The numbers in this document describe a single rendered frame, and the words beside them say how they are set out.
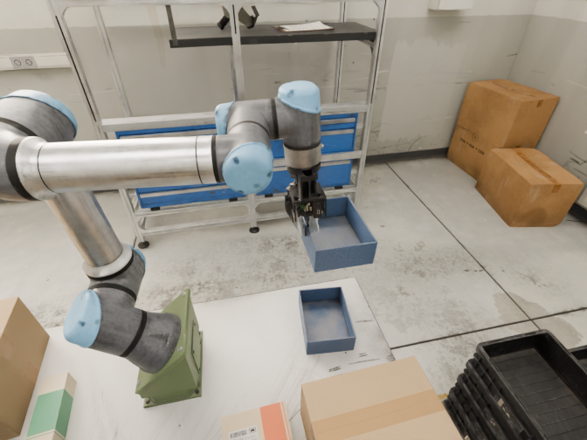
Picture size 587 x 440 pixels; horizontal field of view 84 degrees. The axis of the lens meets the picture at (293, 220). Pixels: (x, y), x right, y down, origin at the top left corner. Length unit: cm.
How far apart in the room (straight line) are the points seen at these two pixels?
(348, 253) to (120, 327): 55
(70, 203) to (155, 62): 226
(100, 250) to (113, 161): 37
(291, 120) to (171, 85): 242
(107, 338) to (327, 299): 69
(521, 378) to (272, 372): 90
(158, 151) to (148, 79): 249
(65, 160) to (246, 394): 75
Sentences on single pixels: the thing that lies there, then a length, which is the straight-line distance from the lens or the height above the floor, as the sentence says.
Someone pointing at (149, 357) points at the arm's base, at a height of 90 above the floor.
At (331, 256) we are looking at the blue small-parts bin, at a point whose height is 112.
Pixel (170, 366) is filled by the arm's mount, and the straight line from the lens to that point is 91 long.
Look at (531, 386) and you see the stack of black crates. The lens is 152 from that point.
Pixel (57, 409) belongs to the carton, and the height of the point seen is 76.
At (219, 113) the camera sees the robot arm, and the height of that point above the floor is 144.
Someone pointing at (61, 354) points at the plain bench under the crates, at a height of 70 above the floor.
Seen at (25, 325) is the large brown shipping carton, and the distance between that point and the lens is 126.
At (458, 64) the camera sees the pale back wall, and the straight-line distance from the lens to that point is 367.
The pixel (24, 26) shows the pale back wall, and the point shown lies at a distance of 314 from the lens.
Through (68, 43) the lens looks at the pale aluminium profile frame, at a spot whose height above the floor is 135.
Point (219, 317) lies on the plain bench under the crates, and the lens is 119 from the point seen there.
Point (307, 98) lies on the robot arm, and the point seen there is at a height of 147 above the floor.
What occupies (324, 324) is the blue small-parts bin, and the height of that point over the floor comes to 70.
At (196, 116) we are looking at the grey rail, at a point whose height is 93.
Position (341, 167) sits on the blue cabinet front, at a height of 48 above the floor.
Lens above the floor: 164
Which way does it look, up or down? 38 degrees down
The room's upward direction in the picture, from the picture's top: straight up
